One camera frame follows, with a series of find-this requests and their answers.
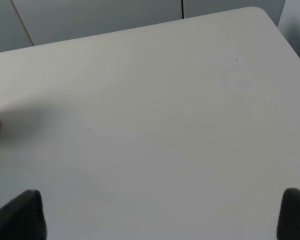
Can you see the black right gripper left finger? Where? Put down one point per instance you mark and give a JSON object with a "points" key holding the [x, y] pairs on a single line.
{"points": [[23, 218]]}

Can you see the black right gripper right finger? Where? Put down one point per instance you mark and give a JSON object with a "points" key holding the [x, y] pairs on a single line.
{"points": [[288, 226]]}

